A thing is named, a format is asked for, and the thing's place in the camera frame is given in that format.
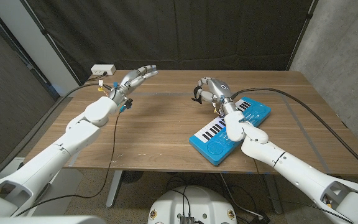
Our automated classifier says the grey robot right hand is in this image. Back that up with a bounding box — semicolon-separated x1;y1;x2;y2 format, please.
191;77;236;115

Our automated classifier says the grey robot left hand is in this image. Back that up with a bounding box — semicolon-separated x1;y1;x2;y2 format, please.
109;64;159;108

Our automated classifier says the black velcro strap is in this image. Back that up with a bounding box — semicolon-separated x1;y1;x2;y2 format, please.
191;86;203;105

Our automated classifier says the blue toy keyboard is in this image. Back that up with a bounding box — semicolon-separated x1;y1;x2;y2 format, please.
188;96;272;166

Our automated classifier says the white power strip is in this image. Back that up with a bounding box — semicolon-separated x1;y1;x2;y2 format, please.
90;63;117;76

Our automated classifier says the black backdrop curtain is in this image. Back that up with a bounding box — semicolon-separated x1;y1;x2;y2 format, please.
20;0;318;85

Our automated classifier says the black backdrop stand pole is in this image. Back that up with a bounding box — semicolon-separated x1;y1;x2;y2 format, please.
19;0;83;87
286;0;319;71

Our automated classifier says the round black floor object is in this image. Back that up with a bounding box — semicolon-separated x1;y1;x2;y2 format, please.
121;170;144;184

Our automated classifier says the white table leg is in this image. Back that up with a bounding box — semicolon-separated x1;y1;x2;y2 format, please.
106;170;124;208
263;174;283;215

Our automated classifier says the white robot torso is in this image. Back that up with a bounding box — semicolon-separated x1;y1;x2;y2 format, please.
147;185;238;224

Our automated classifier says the black power adapter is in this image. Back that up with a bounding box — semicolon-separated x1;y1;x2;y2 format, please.
249;213;272;224

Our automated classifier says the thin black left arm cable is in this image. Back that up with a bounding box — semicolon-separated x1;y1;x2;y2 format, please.
14;110;121;217

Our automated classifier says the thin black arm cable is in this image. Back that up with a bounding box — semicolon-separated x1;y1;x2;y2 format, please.
252;157;356;224
14;110;121;217

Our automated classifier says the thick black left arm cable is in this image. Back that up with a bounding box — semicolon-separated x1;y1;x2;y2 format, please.
0;82;114;184

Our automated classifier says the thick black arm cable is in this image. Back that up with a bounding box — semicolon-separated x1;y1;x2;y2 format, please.
0;82;114;184
230;87;358;182

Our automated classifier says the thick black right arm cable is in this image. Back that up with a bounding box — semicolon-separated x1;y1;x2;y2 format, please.
230;87;358;182

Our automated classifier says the grey floor cable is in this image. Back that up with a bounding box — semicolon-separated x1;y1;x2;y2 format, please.
219;173;263;218

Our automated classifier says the black torso cable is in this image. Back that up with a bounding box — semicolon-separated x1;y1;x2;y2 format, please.
169;185;192;216

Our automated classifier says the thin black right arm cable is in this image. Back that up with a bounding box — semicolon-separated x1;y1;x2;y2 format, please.
252;157;356;224

